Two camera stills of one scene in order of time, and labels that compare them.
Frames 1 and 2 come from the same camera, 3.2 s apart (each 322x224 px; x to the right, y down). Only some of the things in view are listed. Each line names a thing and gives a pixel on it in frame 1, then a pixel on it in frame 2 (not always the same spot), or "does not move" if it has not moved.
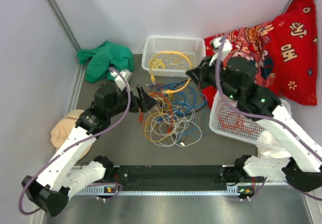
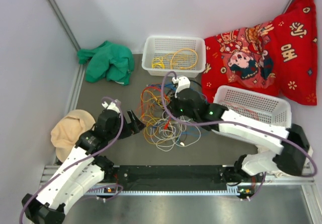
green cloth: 101,58 does not move
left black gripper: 142,103 → 133,127
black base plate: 170,177 does not move
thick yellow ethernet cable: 175,52 → 184,68
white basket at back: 172,56 does not move
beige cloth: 62,129 does not move
